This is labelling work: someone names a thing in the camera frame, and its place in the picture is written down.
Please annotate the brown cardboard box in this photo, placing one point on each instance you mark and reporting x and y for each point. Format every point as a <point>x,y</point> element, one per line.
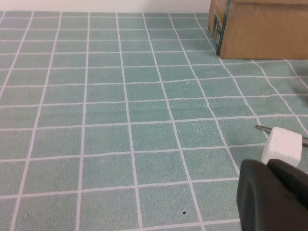
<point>264,31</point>

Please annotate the green grid table mat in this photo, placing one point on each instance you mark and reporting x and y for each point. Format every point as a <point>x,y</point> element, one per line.
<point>120,120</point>

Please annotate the white foam block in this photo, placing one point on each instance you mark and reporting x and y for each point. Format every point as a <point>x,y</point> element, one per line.
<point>281,144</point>

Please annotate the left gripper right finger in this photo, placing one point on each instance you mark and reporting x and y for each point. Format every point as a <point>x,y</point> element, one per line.
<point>293,183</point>

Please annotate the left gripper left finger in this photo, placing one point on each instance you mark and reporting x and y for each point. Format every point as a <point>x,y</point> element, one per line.
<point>260,204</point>

